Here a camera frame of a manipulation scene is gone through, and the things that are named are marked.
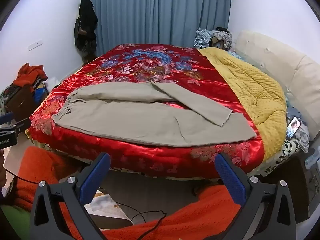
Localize orange fleece clothing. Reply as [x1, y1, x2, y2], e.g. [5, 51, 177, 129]
[7, 146, 250, 240]

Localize grey cloth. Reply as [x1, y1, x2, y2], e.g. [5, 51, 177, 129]
[296, 121, 310, 153]

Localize pale plastic pack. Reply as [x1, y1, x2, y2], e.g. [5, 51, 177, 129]
[305, 147, 320, 170]

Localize red floral satin quilt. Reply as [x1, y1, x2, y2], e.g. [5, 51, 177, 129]
[25, 44, 265, 179]

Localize blue curtain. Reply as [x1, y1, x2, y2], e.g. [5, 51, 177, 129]
[86, 0, 232, 58]

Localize yellow dotted blanket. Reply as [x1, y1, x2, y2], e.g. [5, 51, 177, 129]
[199, 47, 287, 162]

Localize cream padded headboard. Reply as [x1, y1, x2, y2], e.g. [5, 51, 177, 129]
[236, 30, 320, 140]

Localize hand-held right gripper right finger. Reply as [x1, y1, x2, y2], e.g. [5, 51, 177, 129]
[214, 152, 297, 240]

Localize white paper sheet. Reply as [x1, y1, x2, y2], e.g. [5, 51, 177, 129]
[85, 195, 118, 212]

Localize black cable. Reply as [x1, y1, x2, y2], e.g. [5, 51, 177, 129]
[112, 201, 167, 240]

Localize black and white floral sheet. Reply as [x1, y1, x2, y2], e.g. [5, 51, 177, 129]
[246, 137, 300, 178]

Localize dark hanging clothes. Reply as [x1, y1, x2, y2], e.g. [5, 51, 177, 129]
[74, 0, 98, 64]

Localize plaid clothes heap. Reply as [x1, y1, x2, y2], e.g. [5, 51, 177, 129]
[194, 27, 233, 49]

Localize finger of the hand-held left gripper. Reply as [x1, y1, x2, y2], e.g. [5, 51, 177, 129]
[0, 118, 32, 137]
[0, 112, 13, 125]

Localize beige pants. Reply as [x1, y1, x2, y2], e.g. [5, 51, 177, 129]
[52, 81, 257, 147]

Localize red garment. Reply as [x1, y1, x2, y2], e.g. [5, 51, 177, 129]
[13, 63, 48, 88]

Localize green cloth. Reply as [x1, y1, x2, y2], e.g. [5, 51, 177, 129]
[0, 205, 32, 240]

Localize smartphone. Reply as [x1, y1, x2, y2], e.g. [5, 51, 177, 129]
[286, 116, 300, 140]

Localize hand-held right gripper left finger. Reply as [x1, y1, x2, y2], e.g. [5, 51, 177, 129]
[30, 152, 112, 240]

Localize white wall plate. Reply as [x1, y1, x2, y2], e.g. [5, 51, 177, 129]
[28, 39, 43, 51]

